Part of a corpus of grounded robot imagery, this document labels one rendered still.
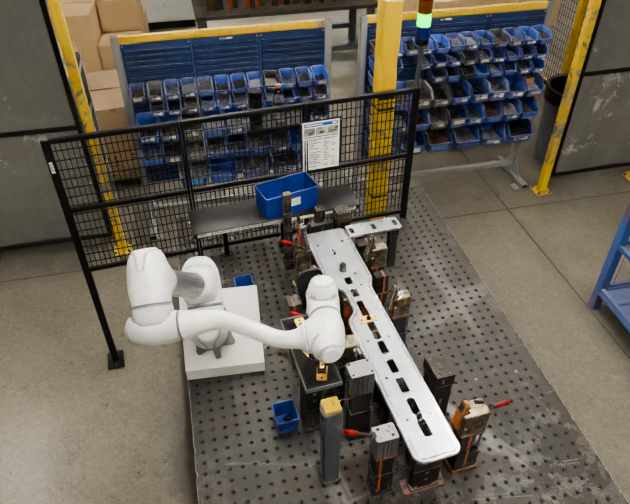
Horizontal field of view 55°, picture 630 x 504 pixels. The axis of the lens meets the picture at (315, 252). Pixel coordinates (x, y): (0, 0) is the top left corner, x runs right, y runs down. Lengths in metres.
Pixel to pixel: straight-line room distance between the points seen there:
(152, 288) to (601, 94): 4.12
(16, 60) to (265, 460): 2.76
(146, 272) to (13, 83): 2.39
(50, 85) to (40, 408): 1.94
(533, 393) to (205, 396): 1.47
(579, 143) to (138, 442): 4.04
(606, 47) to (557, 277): 1.73
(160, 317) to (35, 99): 2.47
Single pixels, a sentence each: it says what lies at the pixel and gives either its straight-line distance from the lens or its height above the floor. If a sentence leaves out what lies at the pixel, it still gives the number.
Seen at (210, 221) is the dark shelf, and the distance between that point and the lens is 3.20.
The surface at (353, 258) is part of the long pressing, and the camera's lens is 2.96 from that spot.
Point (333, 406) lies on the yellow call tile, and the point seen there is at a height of 1.16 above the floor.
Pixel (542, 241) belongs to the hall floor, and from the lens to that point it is 4.97.
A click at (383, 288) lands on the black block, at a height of 0.91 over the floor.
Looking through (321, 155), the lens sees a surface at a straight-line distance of 3.30.
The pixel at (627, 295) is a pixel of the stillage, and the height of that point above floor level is 0.16.
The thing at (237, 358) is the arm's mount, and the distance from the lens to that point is 2.81.
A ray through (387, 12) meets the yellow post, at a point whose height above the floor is 1.95.
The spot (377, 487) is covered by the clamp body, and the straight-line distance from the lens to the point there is 2.48.
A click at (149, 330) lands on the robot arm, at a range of 2.02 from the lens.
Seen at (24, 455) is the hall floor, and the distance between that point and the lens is 3.77.
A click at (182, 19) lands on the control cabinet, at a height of 0.11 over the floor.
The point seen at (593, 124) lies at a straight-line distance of 5.46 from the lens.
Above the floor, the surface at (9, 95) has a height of 1.31.
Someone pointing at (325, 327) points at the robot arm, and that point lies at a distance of 1.83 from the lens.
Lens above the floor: 2.91
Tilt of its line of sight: 40 degrees down
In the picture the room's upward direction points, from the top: straight up
